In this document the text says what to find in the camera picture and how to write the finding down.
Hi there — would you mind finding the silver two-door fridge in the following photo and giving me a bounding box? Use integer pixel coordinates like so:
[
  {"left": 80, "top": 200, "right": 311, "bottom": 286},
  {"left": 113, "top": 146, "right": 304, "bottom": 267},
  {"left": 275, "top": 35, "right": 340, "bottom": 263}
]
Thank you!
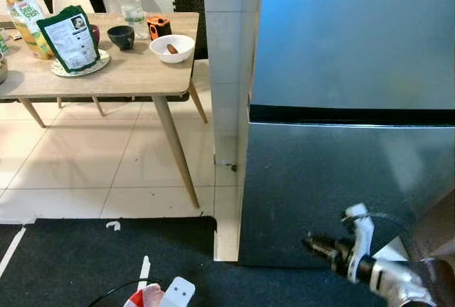
[{"left": 238, "top": 0, "right": 455, "bottom": 269}]

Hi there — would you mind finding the white floor tape strip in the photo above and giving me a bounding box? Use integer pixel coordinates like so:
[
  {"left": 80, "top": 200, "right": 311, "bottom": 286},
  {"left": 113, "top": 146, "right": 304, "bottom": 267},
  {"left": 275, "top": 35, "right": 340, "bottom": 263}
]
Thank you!
[
  {"left": 0, "top": 225, "right": 28, "bottom": 279},
  {"left": 139, "top": 255, "right": 151, "bottom": 291}
]

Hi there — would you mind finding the white ceramic bowl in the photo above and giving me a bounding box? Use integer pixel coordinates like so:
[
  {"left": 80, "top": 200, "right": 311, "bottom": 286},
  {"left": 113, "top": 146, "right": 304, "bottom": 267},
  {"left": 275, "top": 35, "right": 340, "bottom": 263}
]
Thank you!
[{"left": 149, "top": 34, "right": 196, "bottom": 64}]

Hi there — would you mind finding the black floor mat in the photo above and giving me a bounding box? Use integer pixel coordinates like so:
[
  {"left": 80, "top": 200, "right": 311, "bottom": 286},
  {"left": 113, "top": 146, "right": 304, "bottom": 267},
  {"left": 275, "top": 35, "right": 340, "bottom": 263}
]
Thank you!
[{"left": 0, "top": 216, "right": 455, "bottom": 307}]

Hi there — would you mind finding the light wooden table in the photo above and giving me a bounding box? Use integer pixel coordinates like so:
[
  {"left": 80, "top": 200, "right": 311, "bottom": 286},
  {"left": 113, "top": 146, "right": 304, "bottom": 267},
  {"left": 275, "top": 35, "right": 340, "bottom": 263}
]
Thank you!
[{"left": 0, "top": 12, "right": 209, "bottom": 209}]

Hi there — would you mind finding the orange black gadget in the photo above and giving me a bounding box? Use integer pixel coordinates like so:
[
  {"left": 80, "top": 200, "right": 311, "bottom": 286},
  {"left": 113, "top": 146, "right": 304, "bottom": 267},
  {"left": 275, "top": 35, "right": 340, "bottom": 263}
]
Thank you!
[{"left": 147, "top": 16, "right": 172, "bottom": 40}]

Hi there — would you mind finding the lemon patterned plate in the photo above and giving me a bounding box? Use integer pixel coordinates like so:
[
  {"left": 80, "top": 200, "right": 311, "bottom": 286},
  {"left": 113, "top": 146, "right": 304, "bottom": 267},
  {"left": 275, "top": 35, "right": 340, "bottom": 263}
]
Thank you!
[{"left": 50, "top": 49, "right": 111, "bottom": 77}]

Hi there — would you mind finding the dark green cup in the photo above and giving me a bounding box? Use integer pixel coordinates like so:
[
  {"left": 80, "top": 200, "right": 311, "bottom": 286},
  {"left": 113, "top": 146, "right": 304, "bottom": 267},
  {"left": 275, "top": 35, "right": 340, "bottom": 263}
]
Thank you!
[{"left": 107, "top": 26, "right": 136, "bottom": 51}]

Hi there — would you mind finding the grey chair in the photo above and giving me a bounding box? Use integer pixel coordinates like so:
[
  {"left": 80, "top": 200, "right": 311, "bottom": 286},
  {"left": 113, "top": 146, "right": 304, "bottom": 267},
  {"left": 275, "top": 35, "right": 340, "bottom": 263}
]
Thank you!
[{"left": 105, "top": 0, "right": 163, "bottom": 15}]

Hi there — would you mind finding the large clear green-cap bottle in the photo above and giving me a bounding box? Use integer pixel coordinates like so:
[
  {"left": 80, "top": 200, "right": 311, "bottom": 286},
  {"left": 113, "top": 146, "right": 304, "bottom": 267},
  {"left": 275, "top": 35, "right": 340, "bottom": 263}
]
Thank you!
[{"left": 114, "top": 0, "right": 149, "bottom": 40}]

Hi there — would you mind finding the green white snack pouch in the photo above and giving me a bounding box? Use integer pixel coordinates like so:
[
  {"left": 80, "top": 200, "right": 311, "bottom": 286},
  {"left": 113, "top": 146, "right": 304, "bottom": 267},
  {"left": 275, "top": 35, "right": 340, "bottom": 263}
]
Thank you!
[{"left": 37, "top": 5, "right": 102, "bottom": 74}]

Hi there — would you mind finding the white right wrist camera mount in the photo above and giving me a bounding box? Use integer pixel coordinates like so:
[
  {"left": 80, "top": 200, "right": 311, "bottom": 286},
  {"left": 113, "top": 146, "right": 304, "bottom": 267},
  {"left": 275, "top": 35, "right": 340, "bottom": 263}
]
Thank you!
[{"left": 341, "top": 204, "right": 375, "bottom": 283}]

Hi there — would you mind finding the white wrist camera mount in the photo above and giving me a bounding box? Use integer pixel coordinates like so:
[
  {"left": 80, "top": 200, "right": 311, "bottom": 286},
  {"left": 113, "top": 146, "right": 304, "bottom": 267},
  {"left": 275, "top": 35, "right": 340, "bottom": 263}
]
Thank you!
[
  {"left": 160, "top": 276, "right": 196, "bottom": 307},
  {"left": 341, "top": 204, "right": 375, "bottom": 283}
]

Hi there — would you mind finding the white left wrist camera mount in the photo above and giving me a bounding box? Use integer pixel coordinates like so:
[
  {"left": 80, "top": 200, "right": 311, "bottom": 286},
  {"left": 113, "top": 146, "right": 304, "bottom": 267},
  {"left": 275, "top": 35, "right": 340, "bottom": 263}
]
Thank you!
[{"left": 160, "top": 276, "right": 196, "bottom": 307}]

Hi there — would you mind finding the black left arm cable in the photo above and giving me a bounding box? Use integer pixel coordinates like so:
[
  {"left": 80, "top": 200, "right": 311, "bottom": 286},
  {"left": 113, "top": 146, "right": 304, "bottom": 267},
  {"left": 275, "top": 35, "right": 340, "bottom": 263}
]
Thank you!
[{"left": 89, "top": 279, "right": 163, "bottom": 307}]

